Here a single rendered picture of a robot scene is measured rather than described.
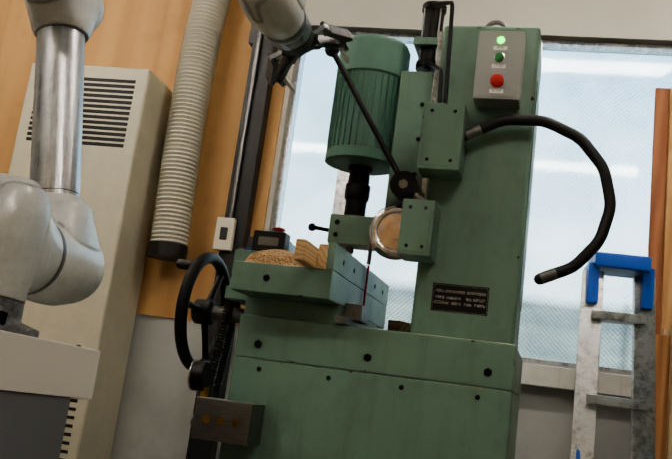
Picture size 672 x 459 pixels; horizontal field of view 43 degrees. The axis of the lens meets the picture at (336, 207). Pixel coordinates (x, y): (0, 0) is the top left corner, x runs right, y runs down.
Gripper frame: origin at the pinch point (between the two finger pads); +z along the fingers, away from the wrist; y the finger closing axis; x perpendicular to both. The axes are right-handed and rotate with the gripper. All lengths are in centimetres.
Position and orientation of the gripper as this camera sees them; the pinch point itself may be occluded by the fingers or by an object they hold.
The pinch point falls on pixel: (317, 70)
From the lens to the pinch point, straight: 189.0
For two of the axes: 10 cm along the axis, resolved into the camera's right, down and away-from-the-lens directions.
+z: 2.4, 2.3, 9.4
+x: -4.2, -8.5, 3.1
